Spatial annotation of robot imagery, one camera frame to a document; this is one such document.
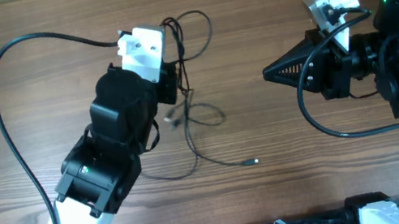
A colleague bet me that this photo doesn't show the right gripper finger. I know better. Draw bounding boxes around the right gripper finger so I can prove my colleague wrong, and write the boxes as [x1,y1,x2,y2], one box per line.
[269,37,315,68]
[263,56,307,88]

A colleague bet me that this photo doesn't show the left camera black cable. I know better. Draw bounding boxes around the left camera black cable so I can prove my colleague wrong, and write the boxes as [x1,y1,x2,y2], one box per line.
[0,19,151,224]

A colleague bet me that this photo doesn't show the right camera black cable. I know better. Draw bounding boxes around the right camera black cable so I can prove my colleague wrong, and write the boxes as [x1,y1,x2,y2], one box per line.
[282,0,399,182]

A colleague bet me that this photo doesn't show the black cable bundle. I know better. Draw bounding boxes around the black cable bundle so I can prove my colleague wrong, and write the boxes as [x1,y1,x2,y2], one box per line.
[114,2,262,187]

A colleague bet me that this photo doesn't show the camera black cable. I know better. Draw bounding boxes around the camera black cable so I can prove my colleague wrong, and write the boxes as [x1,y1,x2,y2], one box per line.
[0,19,151,224]
[282,0,399,182]

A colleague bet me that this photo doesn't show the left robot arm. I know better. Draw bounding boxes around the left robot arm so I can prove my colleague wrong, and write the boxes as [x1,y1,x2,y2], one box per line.
[47,62,178,224]

